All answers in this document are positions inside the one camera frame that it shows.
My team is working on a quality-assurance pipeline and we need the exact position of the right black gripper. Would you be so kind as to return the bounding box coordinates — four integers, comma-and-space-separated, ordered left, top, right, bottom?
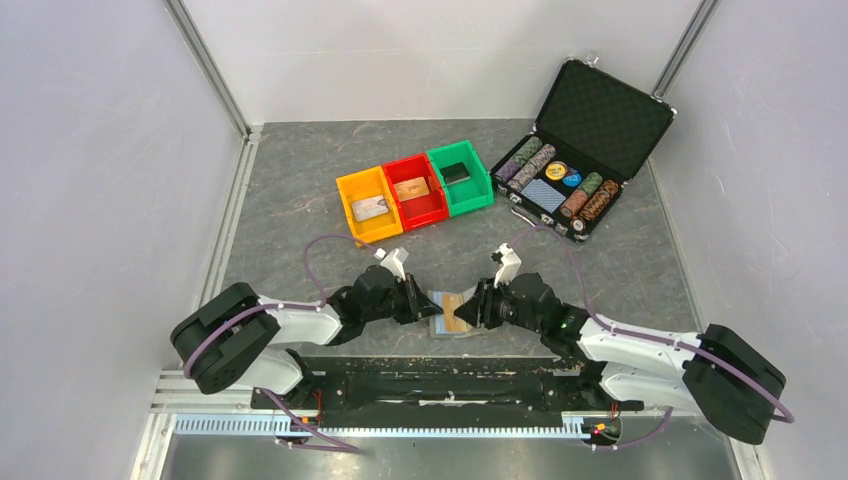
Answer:
454, 274, 544, 334

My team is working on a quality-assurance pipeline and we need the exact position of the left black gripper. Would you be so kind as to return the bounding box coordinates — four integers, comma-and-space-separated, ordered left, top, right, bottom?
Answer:
363, 273, 443, 325

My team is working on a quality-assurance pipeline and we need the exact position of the orange credit card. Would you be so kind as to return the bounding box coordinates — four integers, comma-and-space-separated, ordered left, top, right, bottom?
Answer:
441, 293, 472, 335

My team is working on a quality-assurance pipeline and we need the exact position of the grey card holder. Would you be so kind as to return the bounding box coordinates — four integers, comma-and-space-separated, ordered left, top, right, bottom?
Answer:
428, 288, 485, 338

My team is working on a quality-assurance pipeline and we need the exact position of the tan card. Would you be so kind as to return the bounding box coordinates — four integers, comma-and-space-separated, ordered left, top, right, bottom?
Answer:
393, 177, 430, 202

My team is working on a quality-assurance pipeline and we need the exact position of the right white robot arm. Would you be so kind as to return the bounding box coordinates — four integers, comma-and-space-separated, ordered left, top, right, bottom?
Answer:
454, 273, 788, 445

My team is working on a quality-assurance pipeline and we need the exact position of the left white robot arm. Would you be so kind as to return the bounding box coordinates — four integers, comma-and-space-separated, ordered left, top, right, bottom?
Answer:
170, 265, 443, 408

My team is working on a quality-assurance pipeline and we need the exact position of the silver card in yellow bin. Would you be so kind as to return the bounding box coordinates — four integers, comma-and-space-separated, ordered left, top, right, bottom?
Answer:
351, 195, 390, 222

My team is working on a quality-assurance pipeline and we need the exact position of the blue playing card deck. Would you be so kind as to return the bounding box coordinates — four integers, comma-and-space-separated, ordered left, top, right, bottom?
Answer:
521, 179, 566, 213

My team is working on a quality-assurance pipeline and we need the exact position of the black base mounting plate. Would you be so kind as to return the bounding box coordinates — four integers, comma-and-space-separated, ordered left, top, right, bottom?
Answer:
279, 356, 644, 428

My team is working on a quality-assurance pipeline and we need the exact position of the red plastic bin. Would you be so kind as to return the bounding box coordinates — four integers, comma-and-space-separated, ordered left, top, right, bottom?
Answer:
382, 153, 449, 231

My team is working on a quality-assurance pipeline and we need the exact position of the yellow plastic bin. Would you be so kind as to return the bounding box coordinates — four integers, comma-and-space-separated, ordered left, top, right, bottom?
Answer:
336, 166, 403, 243

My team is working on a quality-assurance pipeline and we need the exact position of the green plastic bin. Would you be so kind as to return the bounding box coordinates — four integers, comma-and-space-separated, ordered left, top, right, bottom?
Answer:
426, 140, 494, 217

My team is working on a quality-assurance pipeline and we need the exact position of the purple poker chip row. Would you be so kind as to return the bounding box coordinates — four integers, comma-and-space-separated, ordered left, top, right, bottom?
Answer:
494, 144, 556, 191

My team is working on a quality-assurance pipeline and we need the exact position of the brown poker chip row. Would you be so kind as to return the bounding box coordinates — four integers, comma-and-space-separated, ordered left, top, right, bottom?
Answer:
559, 172, 620, 221

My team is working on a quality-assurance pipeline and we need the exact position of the yellow dealer button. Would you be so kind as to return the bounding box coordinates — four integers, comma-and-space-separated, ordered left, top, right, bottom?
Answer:
545, 161, 569, 181

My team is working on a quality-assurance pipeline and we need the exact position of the blue dealer button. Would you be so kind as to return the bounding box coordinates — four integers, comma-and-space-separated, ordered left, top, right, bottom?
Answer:
562, 171, 583, 188

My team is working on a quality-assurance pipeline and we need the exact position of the green poker chip row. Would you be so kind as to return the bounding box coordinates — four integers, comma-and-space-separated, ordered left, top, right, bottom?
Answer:
512, 136, 543, 168

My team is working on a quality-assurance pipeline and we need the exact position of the black poker chip case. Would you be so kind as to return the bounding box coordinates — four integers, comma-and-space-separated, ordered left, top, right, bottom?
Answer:
490, 59, 677, 243

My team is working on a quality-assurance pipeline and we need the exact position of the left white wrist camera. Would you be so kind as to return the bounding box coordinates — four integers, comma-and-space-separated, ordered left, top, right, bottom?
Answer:
374, 247, 409, 281

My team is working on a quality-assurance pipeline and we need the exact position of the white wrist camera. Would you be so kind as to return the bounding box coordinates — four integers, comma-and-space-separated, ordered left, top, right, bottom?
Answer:
491, 243, 522, 288
374, 247, 409, 281

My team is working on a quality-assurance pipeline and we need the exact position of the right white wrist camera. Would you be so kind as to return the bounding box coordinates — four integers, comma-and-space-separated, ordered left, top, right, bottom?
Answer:
491, 243, 522, 288

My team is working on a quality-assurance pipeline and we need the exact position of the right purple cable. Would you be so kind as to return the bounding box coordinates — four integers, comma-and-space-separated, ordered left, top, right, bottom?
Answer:
506, 225, 796, 452

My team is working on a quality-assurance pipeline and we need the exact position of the right aluminium frame post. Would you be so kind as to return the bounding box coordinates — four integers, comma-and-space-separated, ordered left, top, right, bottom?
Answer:
652, 0, 720, 99

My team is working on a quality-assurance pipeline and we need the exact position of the aluminium frame post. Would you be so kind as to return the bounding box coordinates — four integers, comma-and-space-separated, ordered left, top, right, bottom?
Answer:
164, 0, 252, 138
652, 0, 720, 99

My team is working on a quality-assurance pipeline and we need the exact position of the left aluminium frame post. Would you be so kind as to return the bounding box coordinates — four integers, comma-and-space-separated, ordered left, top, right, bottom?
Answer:
164, 0, 252, 138

